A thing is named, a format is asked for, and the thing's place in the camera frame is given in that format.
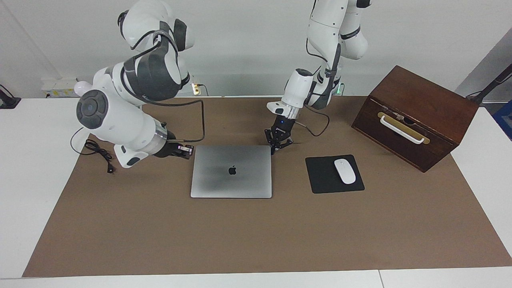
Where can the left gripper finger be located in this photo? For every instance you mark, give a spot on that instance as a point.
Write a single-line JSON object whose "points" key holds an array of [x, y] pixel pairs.
{"points": [[269, 140], [284, 143]]}

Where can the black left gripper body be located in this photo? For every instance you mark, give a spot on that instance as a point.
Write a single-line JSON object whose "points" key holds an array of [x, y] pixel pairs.
{"points": [[282, 128]]}

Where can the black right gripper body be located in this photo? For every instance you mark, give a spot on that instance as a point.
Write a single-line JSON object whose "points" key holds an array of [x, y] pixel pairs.
{"points": [[168, 150]]}

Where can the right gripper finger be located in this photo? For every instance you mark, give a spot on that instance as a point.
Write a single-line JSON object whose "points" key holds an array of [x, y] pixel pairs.
{"points": [[186, 148], [184, 155]]}

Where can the silver grey laptop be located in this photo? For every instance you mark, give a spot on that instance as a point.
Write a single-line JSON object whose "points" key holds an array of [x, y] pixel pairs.
{"points": [[248, 184]]}

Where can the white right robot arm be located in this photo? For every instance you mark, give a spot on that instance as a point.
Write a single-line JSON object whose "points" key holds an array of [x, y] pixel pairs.
{"points": [[120, 120]]}

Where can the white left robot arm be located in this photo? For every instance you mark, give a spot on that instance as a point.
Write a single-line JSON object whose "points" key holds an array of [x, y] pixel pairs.
{"points": [[332, 24]]}

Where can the black mouse pad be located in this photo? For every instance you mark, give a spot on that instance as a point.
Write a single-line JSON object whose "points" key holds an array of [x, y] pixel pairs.
{"points": [[320, 176]]}

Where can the white computer mouse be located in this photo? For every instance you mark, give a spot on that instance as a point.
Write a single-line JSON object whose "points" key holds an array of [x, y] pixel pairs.
{"points": [[344, 172]]}

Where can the brown table mat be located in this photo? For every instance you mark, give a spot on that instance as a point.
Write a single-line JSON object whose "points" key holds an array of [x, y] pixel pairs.
{"points": [[280, 240]]}

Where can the white power strip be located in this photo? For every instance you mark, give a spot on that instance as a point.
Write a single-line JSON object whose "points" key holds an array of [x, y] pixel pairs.
{"points": [[60, 86]]}

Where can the dark brown wooden box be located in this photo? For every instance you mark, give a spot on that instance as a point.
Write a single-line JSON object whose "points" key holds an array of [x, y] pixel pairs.
{"points": [[424, 96]]}

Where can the black stand base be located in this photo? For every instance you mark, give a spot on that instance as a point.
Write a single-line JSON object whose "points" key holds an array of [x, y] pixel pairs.
{"points": [[8, 103]]}

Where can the black stand pole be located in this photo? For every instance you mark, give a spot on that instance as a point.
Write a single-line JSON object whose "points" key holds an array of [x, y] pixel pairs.
{"points": [[492, 84]]}

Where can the blue crate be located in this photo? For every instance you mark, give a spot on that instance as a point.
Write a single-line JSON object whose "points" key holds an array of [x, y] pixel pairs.
{"points": [[506, 120]]}

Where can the white wall socket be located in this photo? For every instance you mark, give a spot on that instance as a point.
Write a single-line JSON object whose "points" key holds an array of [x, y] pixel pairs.
{"points": [[195, 88]]}

